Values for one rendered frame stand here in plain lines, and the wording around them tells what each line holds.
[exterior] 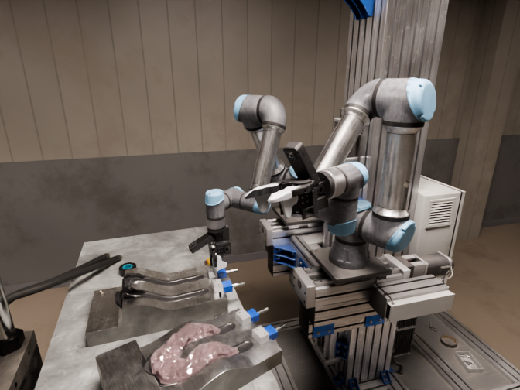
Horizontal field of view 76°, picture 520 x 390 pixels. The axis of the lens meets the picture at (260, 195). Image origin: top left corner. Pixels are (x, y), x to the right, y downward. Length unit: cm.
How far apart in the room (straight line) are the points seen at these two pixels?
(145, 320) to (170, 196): 177
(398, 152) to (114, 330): 111
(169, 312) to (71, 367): 34
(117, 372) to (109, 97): 215
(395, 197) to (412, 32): 61
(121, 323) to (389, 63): 133
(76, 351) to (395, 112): 129
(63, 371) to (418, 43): 163
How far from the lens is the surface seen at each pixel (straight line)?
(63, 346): 146
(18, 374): 148
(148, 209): 302
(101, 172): 296
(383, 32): 136
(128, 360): 115
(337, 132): 106
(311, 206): 75
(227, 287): 139
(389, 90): 107
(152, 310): 133
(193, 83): 285
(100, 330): 137
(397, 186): 110
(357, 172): 89
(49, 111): 296
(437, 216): 161
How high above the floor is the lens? 168
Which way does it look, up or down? 19 degrees down
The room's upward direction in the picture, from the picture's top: straight up
